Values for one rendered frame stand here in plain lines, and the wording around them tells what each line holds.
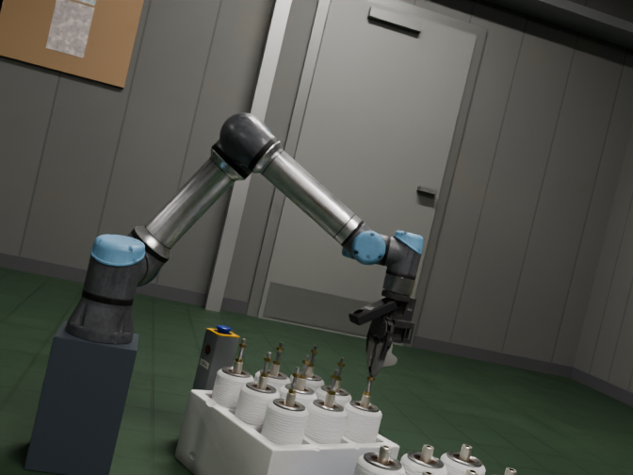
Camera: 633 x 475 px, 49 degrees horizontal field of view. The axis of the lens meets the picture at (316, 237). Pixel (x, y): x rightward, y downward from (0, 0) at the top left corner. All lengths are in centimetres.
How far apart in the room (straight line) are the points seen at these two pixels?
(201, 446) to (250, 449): 21
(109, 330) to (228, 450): 39
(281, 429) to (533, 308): 367
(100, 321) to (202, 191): 39
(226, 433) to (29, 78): 309
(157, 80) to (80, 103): 47
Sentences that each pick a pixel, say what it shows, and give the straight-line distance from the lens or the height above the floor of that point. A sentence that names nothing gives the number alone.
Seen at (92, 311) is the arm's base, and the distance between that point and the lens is 162.
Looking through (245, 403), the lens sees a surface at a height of 22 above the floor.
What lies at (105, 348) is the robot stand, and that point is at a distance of 161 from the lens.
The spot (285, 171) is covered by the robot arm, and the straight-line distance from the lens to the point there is 156.
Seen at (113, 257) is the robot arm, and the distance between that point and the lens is 161.
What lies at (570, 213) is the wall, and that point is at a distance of 515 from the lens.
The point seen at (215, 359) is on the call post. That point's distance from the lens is 192.
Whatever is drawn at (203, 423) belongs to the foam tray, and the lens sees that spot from 177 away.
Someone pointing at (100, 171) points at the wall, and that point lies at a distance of 431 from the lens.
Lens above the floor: 67
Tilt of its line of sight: 1 degrees down
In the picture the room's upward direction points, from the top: 13 degrees clockwise
